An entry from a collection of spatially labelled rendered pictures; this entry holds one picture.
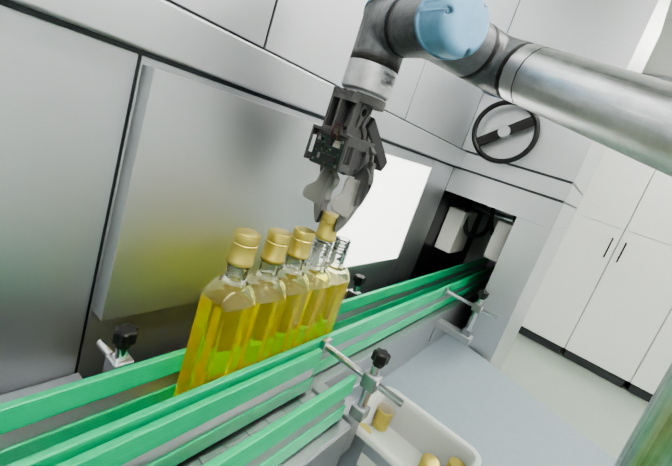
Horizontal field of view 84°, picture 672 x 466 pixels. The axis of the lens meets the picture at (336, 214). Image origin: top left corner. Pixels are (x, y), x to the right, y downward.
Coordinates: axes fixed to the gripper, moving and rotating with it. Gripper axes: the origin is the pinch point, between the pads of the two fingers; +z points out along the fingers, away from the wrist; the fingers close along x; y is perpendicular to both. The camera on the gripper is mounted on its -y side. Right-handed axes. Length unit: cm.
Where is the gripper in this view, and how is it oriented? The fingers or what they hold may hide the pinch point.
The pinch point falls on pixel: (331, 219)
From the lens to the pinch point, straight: 62.3
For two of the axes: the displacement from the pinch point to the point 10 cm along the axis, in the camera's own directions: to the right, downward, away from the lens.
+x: 7.5, 3.7, -5.5
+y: -5.8, -0.2, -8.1
